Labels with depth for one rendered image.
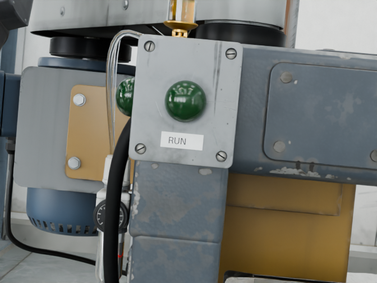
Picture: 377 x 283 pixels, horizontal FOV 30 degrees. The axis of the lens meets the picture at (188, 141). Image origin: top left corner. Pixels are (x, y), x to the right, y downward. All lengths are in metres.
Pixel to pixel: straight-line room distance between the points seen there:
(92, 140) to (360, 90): 0.47
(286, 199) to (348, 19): 5.10
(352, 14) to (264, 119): 5.34
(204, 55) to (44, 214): 0.56
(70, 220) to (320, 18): 4.96
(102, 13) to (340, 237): 0.39
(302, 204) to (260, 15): 0.24
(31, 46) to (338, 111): 5.41
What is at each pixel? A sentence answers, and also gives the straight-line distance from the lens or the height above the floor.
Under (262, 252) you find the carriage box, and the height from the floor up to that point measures 1.11.
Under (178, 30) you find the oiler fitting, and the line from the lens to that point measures 0.58.
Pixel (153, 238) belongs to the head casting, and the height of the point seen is 1.18.
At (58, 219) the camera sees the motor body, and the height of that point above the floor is 1.11.
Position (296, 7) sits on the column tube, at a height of 1.44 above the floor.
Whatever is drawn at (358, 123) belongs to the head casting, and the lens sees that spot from 0.56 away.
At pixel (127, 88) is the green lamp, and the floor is 1.29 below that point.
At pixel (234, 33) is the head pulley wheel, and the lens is 0.67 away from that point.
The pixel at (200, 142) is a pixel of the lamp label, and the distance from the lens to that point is 0.50.
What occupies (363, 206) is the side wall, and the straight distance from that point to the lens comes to 5.92.
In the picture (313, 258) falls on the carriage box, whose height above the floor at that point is 1.11.
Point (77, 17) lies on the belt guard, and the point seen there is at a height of 1.38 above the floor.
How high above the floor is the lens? 1.28
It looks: 3 degrees down
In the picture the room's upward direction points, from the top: 5 degrees clockwise
